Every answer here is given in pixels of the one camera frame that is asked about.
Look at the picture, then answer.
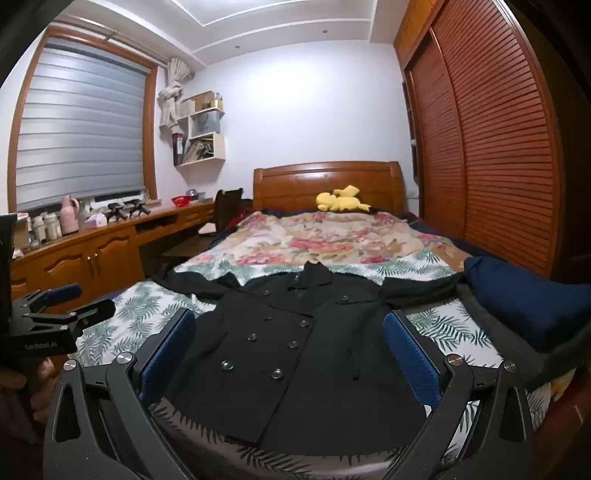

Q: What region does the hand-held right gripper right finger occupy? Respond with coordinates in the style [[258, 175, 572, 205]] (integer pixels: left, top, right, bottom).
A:
[[382, 309, 539, 480]]

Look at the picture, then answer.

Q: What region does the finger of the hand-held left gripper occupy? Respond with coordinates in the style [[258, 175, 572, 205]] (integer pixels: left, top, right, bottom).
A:
[[13, 283, 83, 319], [21, 298, 117, 340]]

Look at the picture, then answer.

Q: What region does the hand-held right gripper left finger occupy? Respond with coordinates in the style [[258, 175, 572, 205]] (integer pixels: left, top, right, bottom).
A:
[[44, 307, 197, 480]]

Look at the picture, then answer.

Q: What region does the black buttoned coat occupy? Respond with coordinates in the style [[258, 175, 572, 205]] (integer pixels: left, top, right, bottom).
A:
[[154, 261, 467, 457]]

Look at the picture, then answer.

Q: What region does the person's left hand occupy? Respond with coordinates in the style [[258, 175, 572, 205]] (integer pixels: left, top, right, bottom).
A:
[[0, 357, 58, 428]]

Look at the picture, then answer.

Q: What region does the wooden desk cabinet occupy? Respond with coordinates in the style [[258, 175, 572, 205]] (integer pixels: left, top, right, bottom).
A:
[[0, 198, 218, 324]]

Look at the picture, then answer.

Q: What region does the leaf-print bedsheet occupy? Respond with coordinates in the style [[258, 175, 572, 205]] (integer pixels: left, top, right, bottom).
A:
[[69, 258, 550, 472]]

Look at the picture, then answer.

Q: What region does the row of white bottles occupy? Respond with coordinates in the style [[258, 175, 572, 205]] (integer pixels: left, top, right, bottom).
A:
[[14, 212, 63, 254]]

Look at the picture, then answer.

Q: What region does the navy blue cloth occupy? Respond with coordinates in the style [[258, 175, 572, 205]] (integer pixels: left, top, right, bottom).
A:
[[463, 256, 591, 352]]

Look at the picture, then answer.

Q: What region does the floral blanket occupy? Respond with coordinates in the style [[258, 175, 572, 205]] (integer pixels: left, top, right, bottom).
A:
[[173, 210, 467, 282]]

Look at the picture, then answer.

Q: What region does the dark wooden chair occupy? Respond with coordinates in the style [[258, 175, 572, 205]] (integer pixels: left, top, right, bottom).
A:
[[161, 188, 245, 259]]

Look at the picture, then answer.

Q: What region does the grey window blind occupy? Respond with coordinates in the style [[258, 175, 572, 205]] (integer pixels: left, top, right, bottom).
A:
[[16, 37, 155, 210]]

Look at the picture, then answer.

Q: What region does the yellow plush toy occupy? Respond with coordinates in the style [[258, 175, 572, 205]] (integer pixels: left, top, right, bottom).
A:
[[315, 185, 372, 214]]

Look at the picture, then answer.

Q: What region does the wooden bed headboard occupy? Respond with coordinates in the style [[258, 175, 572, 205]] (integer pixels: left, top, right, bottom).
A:
[[253, 161, 406, 215]]

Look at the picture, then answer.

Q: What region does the grey paper bag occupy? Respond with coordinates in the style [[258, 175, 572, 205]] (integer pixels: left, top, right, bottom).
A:
[[190, 113, 223, 138]]

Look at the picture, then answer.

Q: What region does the tied beige curtain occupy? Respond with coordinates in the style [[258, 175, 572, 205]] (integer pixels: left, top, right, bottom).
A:
[[158, 58, 195, 132]]

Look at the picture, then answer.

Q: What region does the wooden slatted wardrobe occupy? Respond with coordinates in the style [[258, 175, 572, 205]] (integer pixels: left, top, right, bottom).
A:
[[392, 0, 573, 282]]

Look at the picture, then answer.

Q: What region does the wooden window frame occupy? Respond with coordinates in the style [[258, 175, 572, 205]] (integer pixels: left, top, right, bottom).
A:
[[9, 25, 160, 213]]

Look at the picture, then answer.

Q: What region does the white wall shelf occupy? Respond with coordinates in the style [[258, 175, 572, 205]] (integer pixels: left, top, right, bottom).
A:
[[172, 90, 227, 168]]

